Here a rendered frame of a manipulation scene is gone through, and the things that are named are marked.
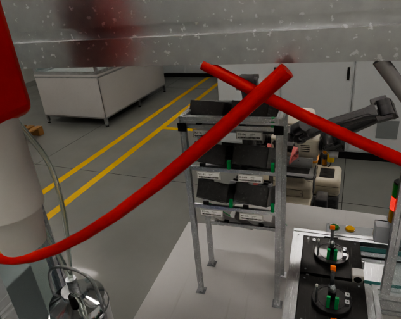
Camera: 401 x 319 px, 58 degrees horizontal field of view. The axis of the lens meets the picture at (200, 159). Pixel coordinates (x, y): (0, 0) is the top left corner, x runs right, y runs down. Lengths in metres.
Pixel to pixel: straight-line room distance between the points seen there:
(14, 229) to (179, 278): 1.50
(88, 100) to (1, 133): 6.23
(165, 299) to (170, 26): 1.48
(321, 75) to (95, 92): 3.64
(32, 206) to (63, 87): 6.48
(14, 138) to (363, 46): 0.21
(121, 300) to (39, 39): 2.70
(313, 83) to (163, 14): 4.20
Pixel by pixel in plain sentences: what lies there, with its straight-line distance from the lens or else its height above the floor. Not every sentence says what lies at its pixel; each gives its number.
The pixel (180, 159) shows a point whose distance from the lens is 0.24.
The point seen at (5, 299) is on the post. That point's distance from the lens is 0.51.
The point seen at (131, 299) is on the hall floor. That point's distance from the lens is 2.92.
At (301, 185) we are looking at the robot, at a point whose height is 0.89.
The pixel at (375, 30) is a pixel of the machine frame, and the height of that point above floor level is 2.02.
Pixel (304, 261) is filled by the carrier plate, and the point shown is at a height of 0.97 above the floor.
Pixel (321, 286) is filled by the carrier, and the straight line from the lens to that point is 1.52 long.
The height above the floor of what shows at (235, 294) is 0.86.
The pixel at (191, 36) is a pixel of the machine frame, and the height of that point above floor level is 2.02.
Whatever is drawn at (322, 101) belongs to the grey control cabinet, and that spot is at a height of 0.72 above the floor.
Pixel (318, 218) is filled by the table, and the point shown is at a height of 0.86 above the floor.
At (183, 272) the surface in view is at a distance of 1.76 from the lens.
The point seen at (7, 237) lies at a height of 1.92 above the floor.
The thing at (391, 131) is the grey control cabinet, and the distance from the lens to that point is 4.59.
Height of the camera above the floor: 2.05
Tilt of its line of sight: 26 degrees down
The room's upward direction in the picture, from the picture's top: 5 degrees counter-clockwise
